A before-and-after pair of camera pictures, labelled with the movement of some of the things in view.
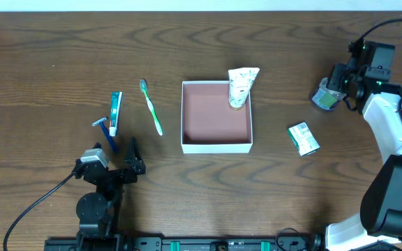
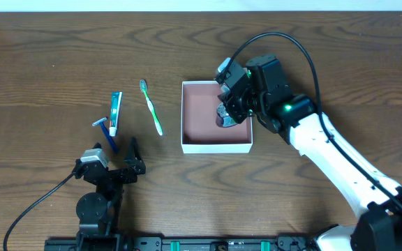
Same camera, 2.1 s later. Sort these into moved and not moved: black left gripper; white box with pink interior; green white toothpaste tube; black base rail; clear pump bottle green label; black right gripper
Moved: black right gripper; clear pump bottle green label
Not moved: black base rail; white box with pink interior; black left gripper; green white toothpaste tube
